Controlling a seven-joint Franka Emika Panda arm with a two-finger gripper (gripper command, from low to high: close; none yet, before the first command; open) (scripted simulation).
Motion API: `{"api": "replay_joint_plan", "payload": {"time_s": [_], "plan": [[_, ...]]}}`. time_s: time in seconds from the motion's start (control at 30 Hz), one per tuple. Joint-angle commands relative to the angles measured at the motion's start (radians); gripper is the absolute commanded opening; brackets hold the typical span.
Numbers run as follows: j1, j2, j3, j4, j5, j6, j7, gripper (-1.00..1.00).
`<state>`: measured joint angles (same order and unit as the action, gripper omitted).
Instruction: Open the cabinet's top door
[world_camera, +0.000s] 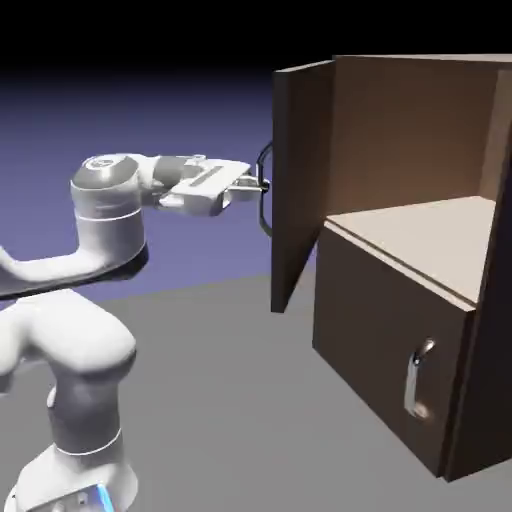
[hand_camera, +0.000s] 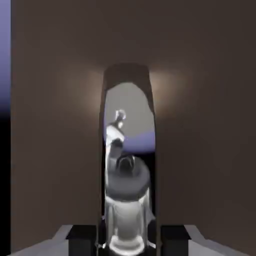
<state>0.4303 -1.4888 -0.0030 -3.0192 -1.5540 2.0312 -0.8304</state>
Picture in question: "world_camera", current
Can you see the dark brown cabinet door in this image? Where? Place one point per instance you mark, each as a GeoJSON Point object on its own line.
{"type": "Point", "coordinates": [384, 332]}
{"type": "Point", "coordinates": [300, 188]}

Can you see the dark brown closed cabinet door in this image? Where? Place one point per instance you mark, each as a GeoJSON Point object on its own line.
{"type": "Point", "coordinates": [384, 332]}

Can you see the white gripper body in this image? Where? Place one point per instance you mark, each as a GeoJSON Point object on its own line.
{"type": "Point", "coordinates": [204, 188]}

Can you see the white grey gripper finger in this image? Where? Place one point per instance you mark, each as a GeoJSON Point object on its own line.
{"type": "Point", "coordinates": [246, 184]}

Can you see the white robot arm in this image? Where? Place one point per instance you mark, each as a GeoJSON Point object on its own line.
{"type": "Point", "coordinates": [104, 224]}

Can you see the dark brown wooden cabinet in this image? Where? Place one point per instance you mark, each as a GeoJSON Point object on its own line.
{"type": "Point", "coordinates": [420, 240]}

